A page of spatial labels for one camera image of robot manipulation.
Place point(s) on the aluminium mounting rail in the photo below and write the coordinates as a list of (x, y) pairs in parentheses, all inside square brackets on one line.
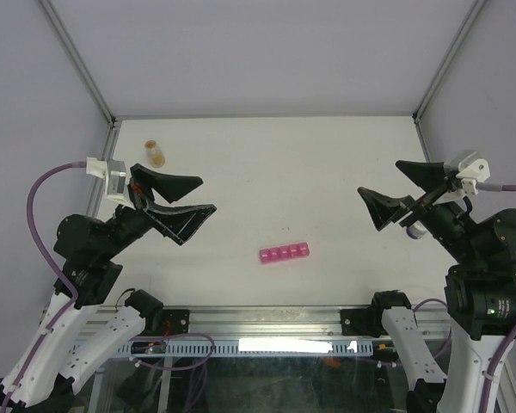
[(311, 322)]

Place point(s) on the pink weekly pill organizer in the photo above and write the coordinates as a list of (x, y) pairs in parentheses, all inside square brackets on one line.
[(284, 253)]

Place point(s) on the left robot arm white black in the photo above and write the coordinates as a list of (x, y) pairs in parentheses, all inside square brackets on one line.
[(54, 369)]

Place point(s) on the grey slotted cable duct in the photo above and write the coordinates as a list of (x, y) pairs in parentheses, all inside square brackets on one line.
[(246, 347)]

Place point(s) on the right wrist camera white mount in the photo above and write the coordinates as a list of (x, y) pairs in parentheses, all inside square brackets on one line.
[(462, 176)]

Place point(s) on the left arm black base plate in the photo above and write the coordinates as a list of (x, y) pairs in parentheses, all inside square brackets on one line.
[(174, 321)]

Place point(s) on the left aluminium frame post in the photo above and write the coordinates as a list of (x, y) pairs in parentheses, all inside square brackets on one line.
[(54, 20)]

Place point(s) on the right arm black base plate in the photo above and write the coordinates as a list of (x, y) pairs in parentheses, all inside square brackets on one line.
[(364, 321)]

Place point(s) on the clear bottle yellow capsules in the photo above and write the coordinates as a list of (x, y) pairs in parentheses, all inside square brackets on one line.
[(155, 157)]

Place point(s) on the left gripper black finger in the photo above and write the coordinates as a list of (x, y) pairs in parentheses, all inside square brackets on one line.
[(178, 223), (171, 188)]

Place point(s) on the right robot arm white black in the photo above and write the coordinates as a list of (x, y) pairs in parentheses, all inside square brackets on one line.
[(480, 288)]

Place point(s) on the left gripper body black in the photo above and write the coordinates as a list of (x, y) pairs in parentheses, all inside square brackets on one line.
[(138, 195)]

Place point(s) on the right aluminium frame post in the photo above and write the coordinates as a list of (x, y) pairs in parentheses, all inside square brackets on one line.
[(451, 53)]

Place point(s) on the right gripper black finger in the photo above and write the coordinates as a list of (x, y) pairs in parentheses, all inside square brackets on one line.
[(384, 209), (430, 177)]

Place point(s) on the aluminium frame post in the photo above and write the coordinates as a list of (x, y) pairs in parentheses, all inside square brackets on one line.
[(451, 53), (54, 20)]

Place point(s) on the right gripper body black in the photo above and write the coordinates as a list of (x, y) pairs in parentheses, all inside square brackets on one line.
[(441, 218)]

